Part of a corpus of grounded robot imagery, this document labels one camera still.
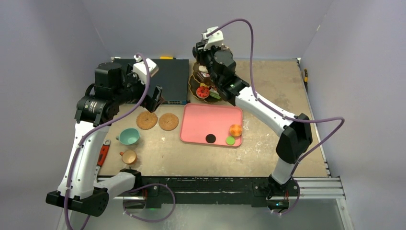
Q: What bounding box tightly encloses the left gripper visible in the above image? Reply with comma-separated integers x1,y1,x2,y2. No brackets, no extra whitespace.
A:
113,64,164,112

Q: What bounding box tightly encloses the layered chocolate cake bar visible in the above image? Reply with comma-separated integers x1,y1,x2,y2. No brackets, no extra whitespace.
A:
197,71,211,82

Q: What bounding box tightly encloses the pink serving tray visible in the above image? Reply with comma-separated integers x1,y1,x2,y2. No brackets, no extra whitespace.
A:
180,103,243,147

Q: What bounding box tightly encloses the black chocolate cookie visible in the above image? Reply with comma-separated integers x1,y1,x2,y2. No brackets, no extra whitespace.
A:
205,134,216,144

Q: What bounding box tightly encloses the golden bread bun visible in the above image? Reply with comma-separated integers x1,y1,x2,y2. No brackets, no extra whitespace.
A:
229,124,243,137

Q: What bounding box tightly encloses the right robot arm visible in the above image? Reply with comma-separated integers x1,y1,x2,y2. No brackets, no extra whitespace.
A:
192,41,313,195

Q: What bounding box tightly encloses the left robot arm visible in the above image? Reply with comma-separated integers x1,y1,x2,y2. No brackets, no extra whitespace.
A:
45,59,162,217

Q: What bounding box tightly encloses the woven rattan coaster right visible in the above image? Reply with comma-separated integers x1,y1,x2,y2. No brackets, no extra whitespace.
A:
158,113,179,131

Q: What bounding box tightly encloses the woven rattan coaster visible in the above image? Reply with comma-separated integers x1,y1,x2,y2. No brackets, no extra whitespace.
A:
158,113,179,131
136,111,158,130

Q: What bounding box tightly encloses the woven rattan coaster left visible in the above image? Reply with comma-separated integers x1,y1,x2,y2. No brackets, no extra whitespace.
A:
136,111,158,130

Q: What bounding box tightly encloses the three-tier dark cake stand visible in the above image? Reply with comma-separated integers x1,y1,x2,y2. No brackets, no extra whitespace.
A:
192,45,237,105

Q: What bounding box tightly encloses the green matcha cake bar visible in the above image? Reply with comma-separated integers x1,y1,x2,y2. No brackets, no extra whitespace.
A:
209,91,221,100

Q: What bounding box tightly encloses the teal teacup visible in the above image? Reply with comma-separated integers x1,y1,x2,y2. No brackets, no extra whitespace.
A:
115,128,140,145

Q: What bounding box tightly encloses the copper teacup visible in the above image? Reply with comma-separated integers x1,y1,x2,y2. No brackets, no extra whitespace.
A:
120,150,137,165

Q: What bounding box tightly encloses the green macaron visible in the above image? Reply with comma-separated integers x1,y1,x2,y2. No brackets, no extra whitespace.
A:
226,136,236,146

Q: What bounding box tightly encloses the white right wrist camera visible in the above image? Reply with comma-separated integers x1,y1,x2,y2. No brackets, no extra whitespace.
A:
202,26,224,51

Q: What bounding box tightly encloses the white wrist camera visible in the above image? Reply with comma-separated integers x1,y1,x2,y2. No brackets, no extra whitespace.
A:
202,26,224,51
132,55,159,84

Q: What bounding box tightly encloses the blue network switch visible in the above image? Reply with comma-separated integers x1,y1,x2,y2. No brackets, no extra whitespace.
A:
148,59,190,105

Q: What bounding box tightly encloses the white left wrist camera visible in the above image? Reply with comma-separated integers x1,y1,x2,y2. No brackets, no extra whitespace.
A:
132,55,159,84

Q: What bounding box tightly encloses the red handled tool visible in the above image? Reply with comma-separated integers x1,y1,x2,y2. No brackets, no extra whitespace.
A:
97,139,111,167

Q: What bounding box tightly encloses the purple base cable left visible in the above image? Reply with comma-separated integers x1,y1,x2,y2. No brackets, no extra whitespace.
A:
123,181,176,223

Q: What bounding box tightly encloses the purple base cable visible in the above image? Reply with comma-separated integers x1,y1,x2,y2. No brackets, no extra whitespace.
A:
123,181,176,223
270,181,303,217

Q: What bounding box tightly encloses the yellow black tool on wall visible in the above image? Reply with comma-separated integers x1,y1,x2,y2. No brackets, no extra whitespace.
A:
304,69,308,83

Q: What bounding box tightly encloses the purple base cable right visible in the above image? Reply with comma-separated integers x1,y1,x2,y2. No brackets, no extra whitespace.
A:
270,181,303,217

